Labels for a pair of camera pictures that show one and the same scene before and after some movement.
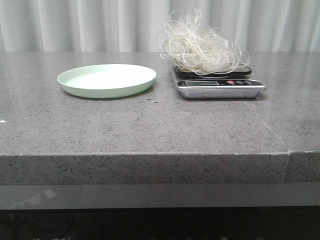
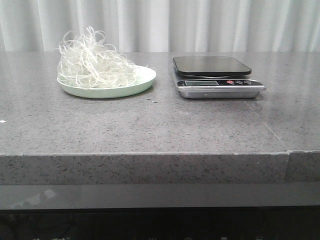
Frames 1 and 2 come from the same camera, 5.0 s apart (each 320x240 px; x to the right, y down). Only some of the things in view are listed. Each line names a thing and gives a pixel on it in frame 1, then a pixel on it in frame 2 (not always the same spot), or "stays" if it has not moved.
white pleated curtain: x=134 y=25 stays
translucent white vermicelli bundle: x=197 y=46 -> x=89 y=62
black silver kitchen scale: x=220 y=85 stays
